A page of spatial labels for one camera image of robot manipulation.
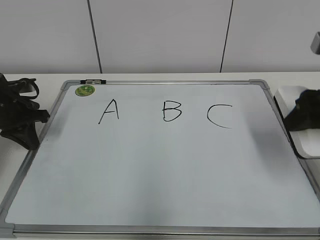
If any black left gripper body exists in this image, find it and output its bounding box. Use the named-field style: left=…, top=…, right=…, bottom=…
left=0, top=74, right=40, bottom=130

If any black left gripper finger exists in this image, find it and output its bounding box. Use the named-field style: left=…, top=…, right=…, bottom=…
left=0, top=122, right=40, bottom=150
left=29, top=109, right=50, bottom=123

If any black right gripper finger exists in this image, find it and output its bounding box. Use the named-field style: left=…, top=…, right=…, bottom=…
left=284, top=89, right=320, bottom=132

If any white board eraser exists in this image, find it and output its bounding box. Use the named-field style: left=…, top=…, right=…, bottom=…
left=274, top=86, right=320, bottom=159

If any round green magnet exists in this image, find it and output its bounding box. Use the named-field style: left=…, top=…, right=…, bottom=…
left=75, top=85, right=95, bottom=97

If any black white marker pen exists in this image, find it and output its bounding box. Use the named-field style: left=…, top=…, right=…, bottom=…
left=80, top=79, right=107, bottom=85

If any white board with aluminium frame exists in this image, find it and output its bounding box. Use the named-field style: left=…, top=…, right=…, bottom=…
left=0, top=79, right=320, bottom=240

